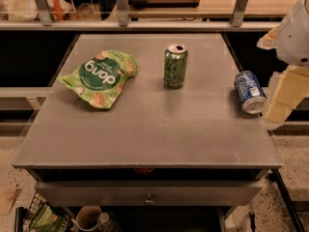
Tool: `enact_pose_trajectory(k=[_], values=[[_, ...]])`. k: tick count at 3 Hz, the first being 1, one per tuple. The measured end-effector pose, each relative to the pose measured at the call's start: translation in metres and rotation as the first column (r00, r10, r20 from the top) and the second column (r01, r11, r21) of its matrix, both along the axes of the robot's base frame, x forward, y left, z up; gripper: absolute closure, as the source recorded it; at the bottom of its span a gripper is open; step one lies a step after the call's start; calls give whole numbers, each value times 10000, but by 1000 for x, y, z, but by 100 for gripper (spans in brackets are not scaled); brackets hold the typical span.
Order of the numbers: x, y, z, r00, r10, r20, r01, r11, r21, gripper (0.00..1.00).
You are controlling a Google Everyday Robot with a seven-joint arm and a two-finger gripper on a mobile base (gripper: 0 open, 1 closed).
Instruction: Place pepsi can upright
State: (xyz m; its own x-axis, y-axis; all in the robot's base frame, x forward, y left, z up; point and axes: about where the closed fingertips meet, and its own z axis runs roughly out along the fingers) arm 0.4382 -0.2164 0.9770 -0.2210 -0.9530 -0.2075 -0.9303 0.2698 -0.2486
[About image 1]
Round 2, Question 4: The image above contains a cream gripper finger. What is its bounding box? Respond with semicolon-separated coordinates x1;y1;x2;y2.
263;65;309;125
257;26;279;50

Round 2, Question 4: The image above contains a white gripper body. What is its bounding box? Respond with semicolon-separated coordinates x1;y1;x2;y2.
276;0;309;66

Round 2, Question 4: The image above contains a blue pepsi can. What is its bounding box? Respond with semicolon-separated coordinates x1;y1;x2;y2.
234;71;267;115

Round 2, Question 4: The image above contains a green soda can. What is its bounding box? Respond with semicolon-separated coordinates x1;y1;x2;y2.
164;44;188;88

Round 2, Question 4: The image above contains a green dang snack bag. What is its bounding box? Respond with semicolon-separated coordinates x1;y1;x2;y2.
57;50;138;110

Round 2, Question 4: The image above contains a metal railing with brackets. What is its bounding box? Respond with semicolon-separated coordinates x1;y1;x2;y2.
0;0;284;33

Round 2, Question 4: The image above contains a clear plastic bottle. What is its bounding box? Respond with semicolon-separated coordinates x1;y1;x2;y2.
98;212;120;232

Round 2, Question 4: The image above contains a paper cup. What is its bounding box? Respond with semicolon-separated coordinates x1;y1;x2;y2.
76;206;101;232

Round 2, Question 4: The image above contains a grey drawer with knob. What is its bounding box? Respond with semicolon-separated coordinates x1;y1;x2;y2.
36;181;262;207

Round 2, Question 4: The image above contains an orange white bag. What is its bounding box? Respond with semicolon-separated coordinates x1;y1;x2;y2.
7;0;74;21

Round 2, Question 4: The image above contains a green bag in basket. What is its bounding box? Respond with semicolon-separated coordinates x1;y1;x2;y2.
28;203;70;232

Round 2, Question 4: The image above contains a black wire basket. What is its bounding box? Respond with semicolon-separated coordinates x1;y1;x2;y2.
14;192;76;232

